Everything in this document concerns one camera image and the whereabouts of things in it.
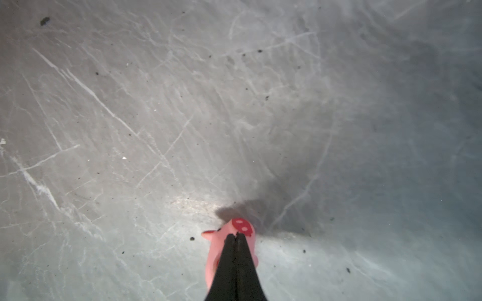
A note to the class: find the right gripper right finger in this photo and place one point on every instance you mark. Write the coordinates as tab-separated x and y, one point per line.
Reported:
247	284

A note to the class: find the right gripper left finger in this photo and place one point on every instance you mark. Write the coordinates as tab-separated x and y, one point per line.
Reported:
224	283

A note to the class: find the pink pig toy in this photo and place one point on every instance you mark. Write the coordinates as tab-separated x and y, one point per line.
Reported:
217	240

